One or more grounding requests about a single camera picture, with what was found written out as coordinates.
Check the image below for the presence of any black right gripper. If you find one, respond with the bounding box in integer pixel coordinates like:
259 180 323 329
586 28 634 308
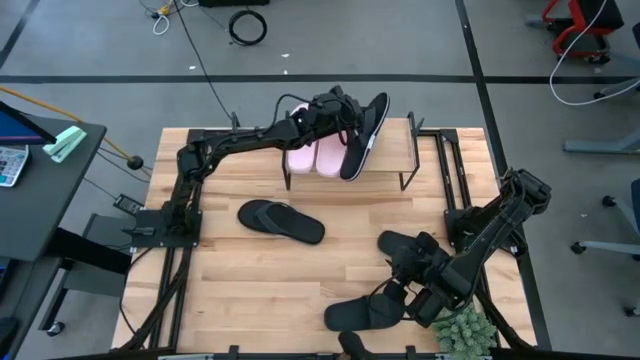
388 232 449 286

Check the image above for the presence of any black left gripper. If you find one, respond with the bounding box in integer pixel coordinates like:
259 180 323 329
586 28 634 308
307 85 376 149

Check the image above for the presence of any black flip-flop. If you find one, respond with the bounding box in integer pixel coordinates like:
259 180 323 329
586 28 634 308
339 91 392 183
236 198 327 246

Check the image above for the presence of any black slide sandal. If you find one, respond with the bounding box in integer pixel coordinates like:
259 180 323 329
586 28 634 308
323 293 409 333
376 229 426 257

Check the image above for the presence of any pink slide sandal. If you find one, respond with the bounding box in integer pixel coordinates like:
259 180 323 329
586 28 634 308
315 130 350 179
286 102 319 175

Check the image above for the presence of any green artificial plant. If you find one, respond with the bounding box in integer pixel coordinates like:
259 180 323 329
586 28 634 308
432 304 499 360

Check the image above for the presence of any black box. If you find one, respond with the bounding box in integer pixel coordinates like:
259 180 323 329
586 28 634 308
198 0 272 8

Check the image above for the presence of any office chair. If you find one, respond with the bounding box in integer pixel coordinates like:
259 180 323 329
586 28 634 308
570 178 640 318

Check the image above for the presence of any gray table leg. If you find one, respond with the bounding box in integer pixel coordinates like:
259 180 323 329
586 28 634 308
563 78 640 156

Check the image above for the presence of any red cart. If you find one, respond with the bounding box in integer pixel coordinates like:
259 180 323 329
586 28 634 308
542 0 626 65

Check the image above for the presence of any black power adapter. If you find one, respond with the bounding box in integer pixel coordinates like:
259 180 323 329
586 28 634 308
113 193 147 217

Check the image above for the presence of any gray desk foot with caster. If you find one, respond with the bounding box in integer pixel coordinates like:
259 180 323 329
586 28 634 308
38 213 139 338

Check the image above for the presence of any mint green stapler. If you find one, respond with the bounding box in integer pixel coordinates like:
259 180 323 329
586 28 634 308
42 125 88 164

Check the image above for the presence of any dark desk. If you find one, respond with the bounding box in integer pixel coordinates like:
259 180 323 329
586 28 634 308
0 114 109 360

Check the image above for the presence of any blue-screen monitor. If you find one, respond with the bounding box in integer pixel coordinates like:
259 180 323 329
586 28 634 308
0 101 58 147

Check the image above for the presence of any white calculator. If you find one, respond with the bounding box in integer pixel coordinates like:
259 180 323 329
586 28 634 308
0 144 30 189

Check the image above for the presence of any wooden shelf with black frame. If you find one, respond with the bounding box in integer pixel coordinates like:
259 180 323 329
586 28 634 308
280 110 427 193

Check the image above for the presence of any black metal table frame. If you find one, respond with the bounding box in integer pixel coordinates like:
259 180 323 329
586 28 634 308
128 126 527 360

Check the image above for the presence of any black cable bundle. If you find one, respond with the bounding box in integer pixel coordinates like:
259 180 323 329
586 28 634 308
118 243 197 351
469 279 532 351

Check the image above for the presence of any coiled black cable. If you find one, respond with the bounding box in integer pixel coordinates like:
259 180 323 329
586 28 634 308
228 9 269 47

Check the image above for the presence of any long black floor cable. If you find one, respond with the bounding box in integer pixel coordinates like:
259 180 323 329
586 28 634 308
172 0 240 129

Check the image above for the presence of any white floor cable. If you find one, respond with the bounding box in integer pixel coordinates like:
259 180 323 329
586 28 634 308
548 0 640 107

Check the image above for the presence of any white cable with yellow plug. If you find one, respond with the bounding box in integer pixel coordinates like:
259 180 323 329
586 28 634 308
151 0 201 37

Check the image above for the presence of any yellow floor cable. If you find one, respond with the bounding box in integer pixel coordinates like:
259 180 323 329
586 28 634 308
0 85 154 175

